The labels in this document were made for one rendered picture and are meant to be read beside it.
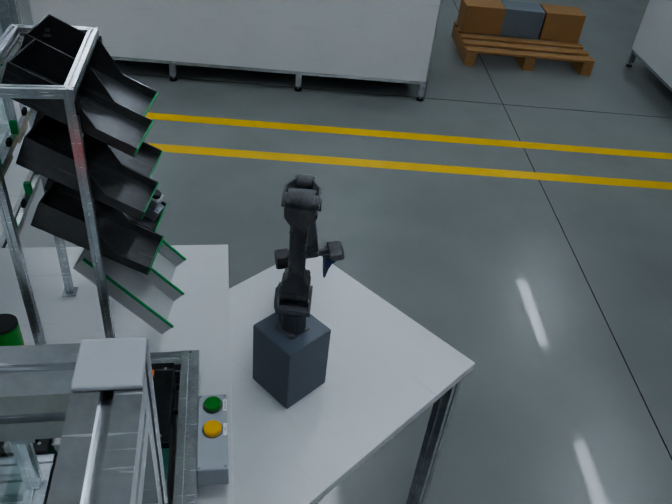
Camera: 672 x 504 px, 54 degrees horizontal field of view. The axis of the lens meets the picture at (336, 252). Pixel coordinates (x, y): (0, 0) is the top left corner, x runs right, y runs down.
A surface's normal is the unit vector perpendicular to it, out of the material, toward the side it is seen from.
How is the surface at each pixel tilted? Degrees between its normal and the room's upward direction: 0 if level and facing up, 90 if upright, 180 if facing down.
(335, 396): 0
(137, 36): 90
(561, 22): 90
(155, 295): 45
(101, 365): 0
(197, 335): 0
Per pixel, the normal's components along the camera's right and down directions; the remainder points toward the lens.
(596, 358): 0.09, -0.79
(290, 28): 0.00, 0.61
